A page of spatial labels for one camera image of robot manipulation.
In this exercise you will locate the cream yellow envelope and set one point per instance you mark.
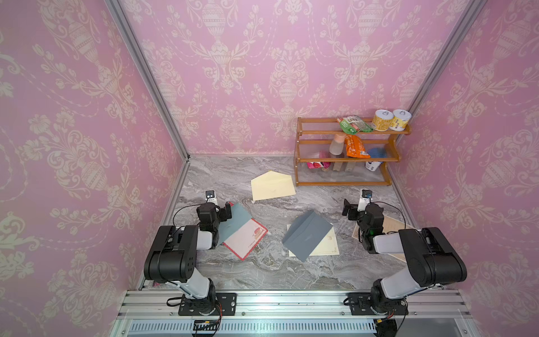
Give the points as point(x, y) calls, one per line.
point(272, 185)

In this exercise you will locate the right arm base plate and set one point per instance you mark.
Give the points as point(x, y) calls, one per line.
point(365, 304)

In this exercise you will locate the wooden three-tier shelf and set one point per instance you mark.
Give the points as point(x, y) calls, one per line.
point(314, 135)

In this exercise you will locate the yellow can left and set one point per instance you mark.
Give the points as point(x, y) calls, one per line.
point(382, 120)

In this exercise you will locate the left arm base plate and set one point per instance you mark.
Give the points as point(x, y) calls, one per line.
point(219, 304)

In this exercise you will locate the cream letter paper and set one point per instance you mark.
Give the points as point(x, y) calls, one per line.
point(328, 248)

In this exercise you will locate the teal green envelope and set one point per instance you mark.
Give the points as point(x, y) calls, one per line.
point(240, 216)

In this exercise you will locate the aluminium front rail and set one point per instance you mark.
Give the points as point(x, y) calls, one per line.
point(293, 313)

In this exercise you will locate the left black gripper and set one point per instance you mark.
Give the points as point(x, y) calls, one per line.
point(222, 211)

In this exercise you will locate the tan bordered certificate paper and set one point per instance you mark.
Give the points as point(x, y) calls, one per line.
point(391, 226)

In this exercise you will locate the magenta pink item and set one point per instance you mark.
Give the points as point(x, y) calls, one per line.
point(320, 163)

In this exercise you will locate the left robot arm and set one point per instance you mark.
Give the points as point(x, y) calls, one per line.
point(172, 260)

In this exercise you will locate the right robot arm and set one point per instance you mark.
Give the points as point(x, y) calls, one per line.
point(430, 260)

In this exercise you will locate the orange snack bag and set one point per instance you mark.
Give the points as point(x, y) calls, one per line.
point(355, 147)

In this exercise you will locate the green snack packet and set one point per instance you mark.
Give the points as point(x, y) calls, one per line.
point(352, 125)

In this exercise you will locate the red bordered pink card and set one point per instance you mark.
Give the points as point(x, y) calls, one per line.
point(245, 240)

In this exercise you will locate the pink beige bottle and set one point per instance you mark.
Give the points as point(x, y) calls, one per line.
point(337, 144)

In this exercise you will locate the yellow can right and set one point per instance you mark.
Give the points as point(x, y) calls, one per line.
point(400, 120)

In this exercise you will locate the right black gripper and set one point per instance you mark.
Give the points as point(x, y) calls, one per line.
point(348, 206)

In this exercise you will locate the grey envelope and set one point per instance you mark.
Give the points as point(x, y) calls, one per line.
point(308, 219)

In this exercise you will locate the yellow can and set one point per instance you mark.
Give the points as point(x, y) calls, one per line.
point(382, 120)
point(400, 120)

